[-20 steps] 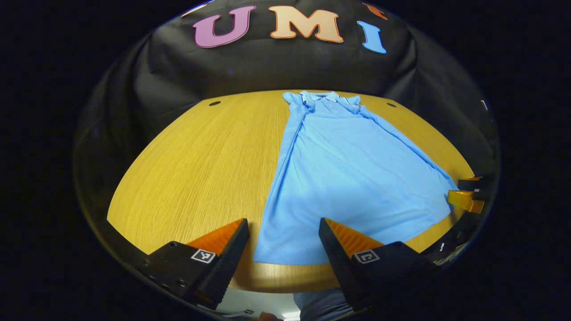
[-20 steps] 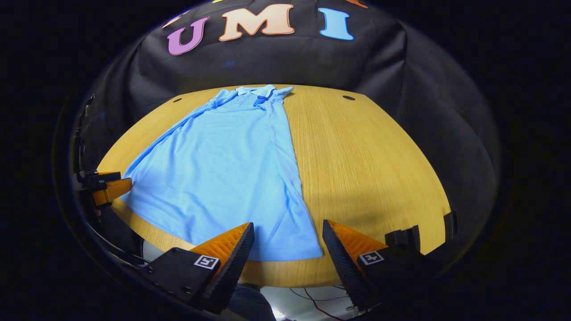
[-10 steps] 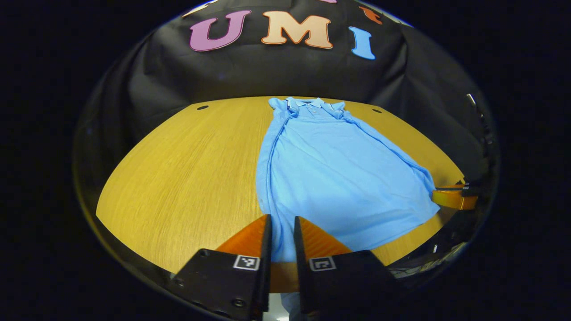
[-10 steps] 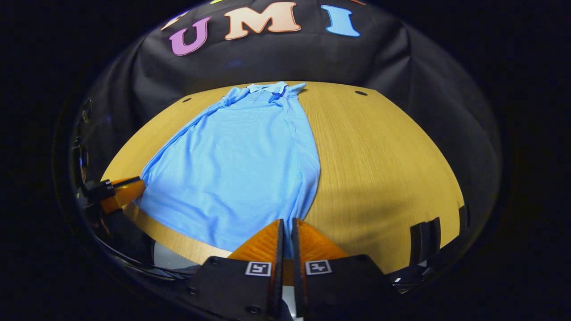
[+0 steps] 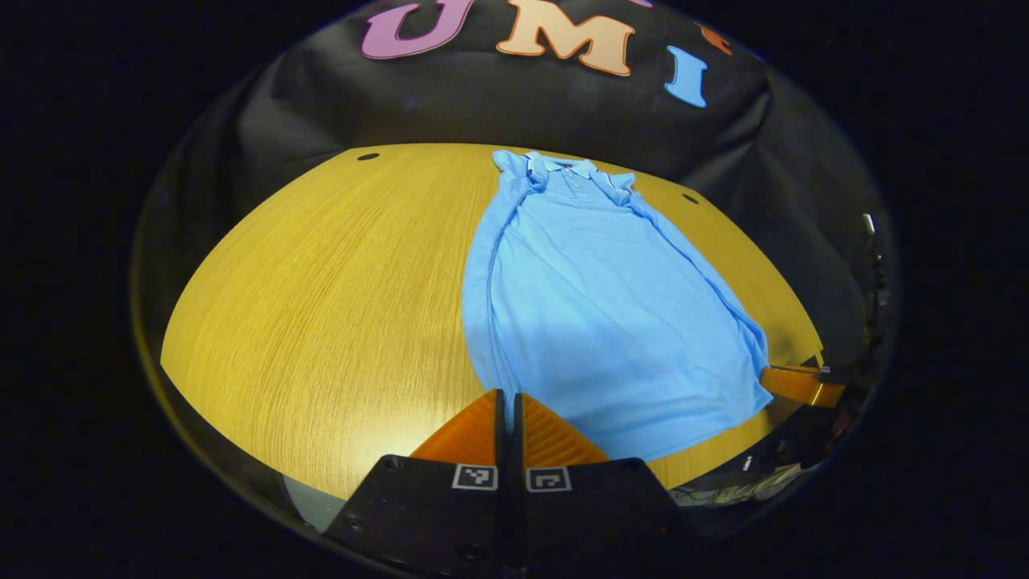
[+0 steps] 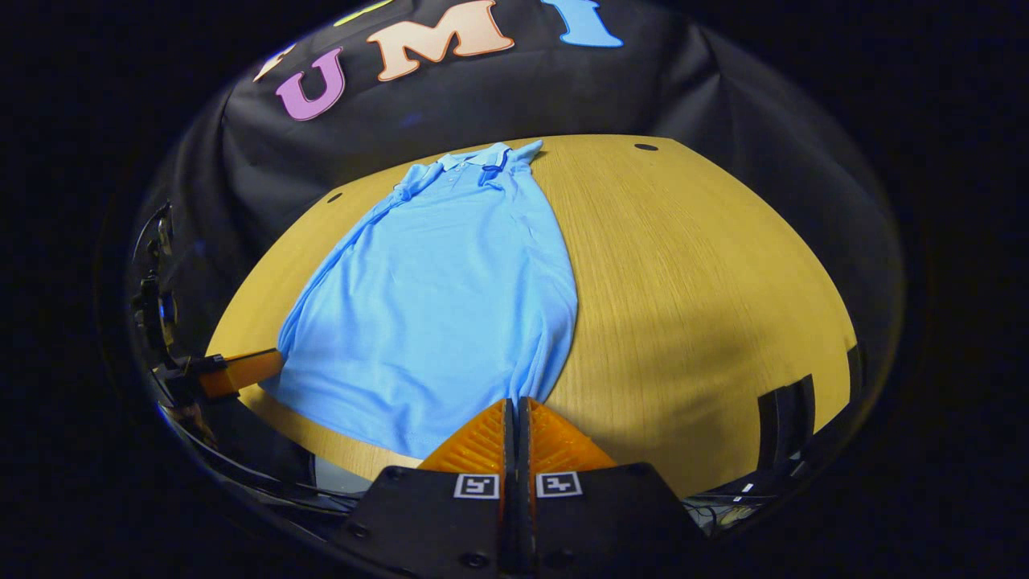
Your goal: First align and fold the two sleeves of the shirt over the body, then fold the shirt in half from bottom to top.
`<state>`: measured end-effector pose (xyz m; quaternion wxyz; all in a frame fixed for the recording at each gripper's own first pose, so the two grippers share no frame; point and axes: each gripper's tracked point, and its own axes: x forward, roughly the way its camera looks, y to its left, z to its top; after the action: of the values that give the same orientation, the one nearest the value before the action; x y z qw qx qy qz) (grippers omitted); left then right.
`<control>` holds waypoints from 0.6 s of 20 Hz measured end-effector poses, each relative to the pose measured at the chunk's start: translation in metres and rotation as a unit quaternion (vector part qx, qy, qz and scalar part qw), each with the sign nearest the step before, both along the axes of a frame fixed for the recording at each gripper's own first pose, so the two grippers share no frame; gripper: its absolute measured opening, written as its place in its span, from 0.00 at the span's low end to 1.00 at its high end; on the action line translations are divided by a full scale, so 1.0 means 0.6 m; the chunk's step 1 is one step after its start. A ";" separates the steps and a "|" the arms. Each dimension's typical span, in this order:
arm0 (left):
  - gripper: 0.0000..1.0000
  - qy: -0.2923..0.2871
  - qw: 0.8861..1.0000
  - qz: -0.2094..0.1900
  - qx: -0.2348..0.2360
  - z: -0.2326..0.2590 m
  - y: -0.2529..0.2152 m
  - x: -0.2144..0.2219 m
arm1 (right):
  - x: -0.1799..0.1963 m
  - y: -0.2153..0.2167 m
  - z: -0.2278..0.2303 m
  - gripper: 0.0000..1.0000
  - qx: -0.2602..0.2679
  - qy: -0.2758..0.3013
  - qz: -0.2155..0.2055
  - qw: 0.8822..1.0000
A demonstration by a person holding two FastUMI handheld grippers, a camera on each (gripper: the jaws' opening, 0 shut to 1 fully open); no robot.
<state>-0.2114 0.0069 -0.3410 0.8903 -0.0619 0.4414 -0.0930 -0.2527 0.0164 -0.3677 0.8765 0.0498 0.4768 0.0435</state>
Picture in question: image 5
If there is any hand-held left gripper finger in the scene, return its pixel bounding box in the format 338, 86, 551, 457
322, 388, 510, 579
513, 392, 701, 579

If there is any light blue polo T-shirt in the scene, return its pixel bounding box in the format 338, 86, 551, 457
461, 150, 774, 464

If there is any black backdrop cloth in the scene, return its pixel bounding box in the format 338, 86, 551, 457
133, 0, 897, 387

